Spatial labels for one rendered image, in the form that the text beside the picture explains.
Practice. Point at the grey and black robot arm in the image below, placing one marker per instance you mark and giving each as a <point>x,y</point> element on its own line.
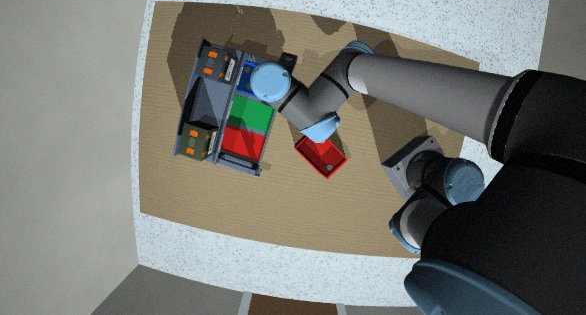
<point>520,249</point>

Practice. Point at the red plastic bin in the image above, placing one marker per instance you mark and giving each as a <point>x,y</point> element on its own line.
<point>320,154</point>

